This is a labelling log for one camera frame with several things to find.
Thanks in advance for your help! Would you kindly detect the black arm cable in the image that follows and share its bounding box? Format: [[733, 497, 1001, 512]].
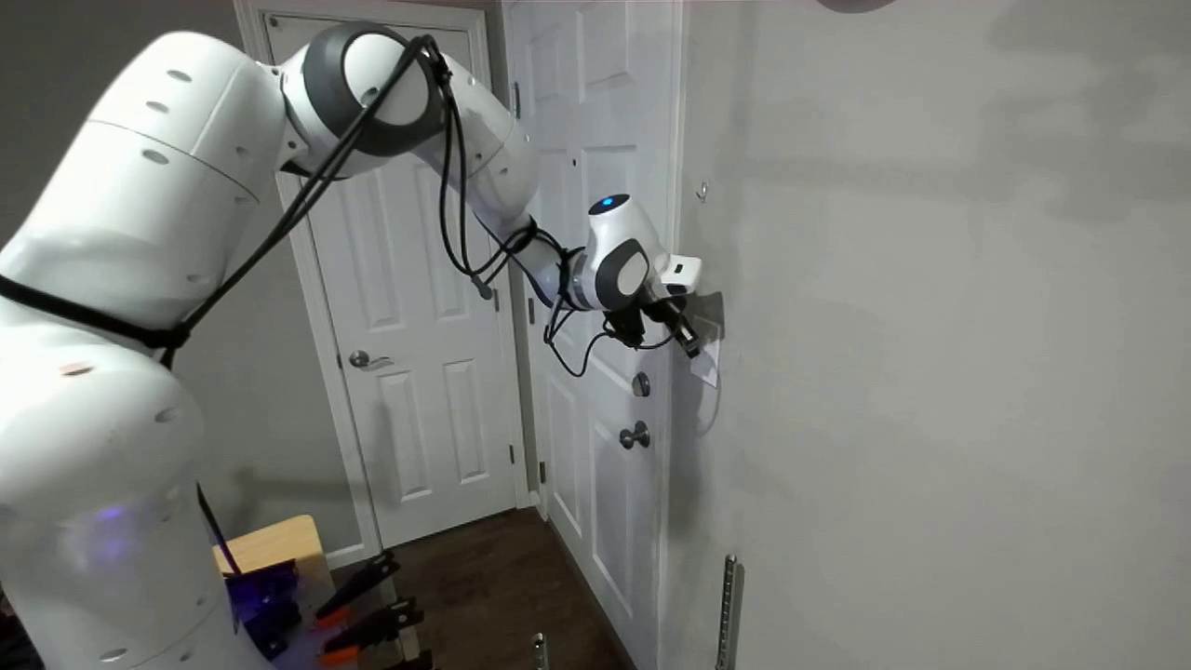
[[0, 31, 648, 383]]

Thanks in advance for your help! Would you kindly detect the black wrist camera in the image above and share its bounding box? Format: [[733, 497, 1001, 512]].
[[604, 306, 674, 348]]

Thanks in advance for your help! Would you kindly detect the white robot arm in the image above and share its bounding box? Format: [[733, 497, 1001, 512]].
[[0, 21, 699, 670]]

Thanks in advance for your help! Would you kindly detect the cardboard box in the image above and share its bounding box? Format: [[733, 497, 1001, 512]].
[[211, 512, 334, 616]]

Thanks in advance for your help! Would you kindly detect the white interior closet door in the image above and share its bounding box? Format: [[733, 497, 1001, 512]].
[[257, 9, 536, 550]]

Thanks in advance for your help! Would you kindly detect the black clamp tool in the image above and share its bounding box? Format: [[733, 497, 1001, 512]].
[[246, 550, 438, 670]]

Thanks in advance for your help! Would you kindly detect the silver door knob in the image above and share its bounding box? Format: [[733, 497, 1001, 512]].
[[619, 421, 652, 451]]

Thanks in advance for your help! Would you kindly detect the white panel entry door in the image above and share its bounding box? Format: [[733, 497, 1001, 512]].
[[508, 0, 674, 670]]

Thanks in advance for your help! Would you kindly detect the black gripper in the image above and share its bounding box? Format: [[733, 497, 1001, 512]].
[[658, 251, 726, 358]]

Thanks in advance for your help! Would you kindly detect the round black wall clock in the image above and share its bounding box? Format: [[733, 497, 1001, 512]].
[[814, 0, 892, 14]]

